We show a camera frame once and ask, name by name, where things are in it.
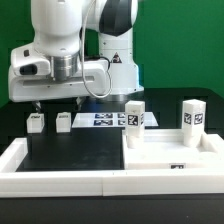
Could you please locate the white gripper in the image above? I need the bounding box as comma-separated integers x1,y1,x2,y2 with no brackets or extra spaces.
8,46,110,113

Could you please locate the white square table top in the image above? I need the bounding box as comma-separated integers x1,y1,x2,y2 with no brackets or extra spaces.
122,129,224,170

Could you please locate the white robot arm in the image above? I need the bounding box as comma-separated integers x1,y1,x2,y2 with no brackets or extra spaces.
8,0,144,109

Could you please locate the white marker tag sheet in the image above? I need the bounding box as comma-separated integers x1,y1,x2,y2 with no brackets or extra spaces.
71,111,159,129

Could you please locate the white u-shaped obstacle fence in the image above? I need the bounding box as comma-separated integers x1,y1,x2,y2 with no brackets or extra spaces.
0,138,224,198

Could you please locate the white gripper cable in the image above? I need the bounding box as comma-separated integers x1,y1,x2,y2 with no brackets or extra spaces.
79,0,113,100

